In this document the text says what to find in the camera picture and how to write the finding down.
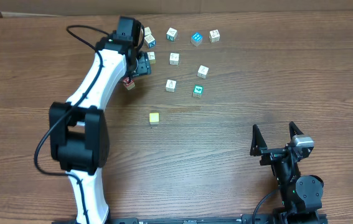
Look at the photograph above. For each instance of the red letter E block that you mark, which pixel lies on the red letter E block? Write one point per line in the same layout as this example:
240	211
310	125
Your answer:
128	83

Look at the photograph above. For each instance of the yellow-topped wooden block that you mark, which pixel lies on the yellow-topped wooden block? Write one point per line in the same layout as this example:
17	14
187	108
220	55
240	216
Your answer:
154	118

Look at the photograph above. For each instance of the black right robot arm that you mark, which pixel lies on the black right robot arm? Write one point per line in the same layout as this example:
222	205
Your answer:
300	194

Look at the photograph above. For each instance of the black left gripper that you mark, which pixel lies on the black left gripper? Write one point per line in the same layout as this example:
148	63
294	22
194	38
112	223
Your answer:
143	65

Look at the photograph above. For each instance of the yellow-framed picture block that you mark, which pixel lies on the yellow-framed picture block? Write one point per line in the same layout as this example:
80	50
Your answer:
151	57

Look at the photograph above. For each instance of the yellow-sided anchor block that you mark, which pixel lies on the yellow-sided anchor block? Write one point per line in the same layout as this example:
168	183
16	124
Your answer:
202	71

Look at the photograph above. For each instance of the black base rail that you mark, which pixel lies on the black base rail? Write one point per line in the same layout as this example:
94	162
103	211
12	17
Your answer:
244	219

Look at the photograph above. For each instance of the plain hourglass picture block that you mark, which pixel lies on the plain hourglass picture block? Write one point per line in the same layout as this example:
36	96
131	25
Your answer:
214	36

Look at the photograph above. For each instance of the green-sided picture block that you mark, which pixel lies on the green-sided picture block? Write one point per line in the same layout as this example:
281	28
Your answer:
171	34

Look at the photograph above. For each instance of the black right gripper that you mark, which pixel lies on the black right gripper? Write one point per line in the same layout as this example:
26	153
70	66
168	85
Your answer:
259	149

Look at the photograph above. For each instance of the green letter E block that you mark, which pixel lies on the green letter E block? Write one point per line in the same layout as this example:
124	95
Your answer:
174	58

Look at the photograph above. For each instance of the light blue topped block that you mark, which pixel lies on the light blue topped block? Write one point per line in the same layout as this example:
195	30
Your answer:
196	39

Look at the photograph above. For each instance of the blue-sided wooden block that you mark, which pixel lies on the blue-sided wooden block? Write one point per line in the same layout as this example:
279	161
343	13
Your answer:
171	85

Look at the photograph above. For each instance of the plain wooden block behind X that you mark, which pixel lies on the plain wooden block behind X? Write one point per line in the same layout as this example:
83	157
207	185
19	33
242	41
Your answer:
147	31

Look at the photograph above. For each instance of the blue letter X block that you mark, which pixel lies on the blue letter X block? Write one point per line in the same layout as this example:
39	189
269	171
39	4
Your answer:
150	41

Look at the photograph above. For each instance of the green number 4 block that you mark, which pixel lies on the green number 4 block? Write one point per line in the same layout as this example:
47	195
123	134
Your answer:
197	91

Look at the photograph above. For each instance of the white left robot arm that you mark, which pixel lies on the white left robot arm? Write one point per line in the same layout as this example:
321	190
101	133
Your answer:
78	133

